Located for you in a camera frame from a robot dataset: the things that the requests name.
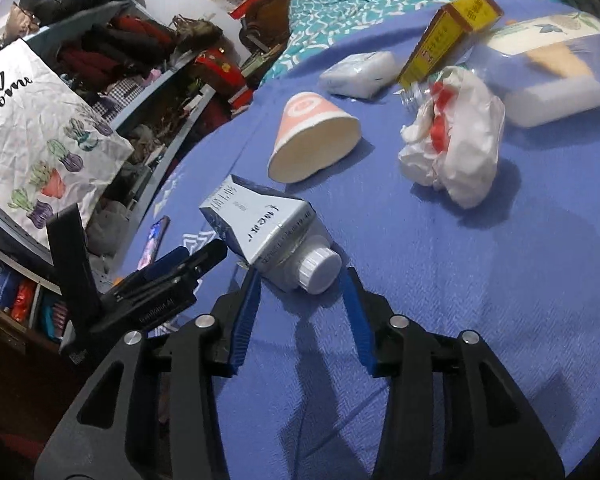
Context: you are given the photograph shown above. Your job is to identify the grey milk carton white cap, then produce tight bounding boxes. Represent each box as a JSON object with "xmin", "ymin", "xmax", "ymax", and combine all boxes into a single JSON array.
[{"xmin": 199, "ymin": 174, "xmax": 342, "ymax": 295}]

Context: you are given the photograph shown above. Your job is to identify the white tissue pack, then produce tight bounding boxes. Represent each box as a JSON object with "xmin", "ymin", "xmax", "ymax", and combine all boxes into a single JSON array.
[{"xmin": 318, "ymin": 51, "xmax": 400, "ymax": 100}]

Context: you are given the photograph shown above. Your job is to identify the black smartphone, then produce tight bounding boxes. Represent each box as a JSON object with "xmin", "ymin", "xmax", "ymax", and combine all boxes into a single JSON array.
[{"xmin": 137, "ymin": 216, "xmax": 170, "ymax": 270}]

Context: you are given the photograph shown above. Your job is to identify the white home cactus cloth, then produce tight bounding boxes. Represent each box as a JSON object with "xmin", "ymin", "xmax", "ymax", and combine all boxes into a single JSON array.
[{"xmin": 0, "ymin": 39, "xmax": 133, "ymax": 246}]

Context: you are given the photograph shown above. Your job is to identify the pink white paper cup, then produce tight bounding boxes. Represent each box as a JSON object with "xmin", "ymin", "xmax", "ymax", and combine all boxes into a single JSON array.
[{"xmin": 268, "ymin": 91, "xmax": 362, "ymax": 184}]

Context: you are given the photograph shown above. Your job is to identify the cluttered metal shelf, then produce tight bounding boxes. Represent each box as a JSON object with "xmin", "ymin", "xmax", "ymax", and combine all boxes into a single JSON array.
[{"xmin": 0, "ymin": 0, "xmax": 233, "ymax": 352}]

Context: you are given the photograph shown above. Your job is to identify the red gift box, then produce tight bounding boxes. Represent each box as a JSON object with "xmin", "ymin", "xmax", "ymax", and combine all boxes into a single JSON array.
[{"xmin": 194, "ymin": 49, "xmax": 253, "ymax": 110}]

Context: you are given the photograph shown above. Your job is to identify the blue patterned bed blanket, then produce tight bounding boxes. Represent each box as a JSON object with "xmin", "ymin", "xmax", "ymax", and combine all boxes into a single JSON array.
[{"xmin": 107, "ymin": 0, "xmax": 600, "ymax": 480}]

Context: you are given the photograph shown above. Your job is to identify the dark carved wooden headboard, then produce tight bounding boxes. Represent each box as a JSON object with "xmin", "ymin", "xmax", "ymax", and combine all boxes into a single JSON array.
[{"xmin": 239, "ymin": 0, "xmax": 291, "ymax": 53}]

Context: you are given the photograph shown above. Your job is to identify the crumpled white red plastic bag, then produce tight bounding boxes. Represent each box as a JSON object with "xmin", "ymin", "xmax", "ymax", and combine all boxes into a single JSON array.
[{"xmin": 398, "ymin": 66, "xmax": 505, "ymax": 209}]

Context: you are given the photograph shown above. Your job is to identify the white book with butterfly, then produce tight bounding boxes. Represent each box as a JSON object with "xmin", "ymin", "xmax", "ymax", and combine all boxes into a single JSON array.
[{"xmin": 466, "ymin": 12, "xmax": 600, "ymax": 128}]

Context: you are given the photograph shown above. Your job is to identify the yellow red medicine box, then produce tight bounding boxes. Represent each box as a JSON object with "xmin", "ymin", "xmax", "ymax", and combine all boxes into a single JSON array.
[{"xmin": 398, "ymin": 0, "xmax": 504, "ymax": 89}]

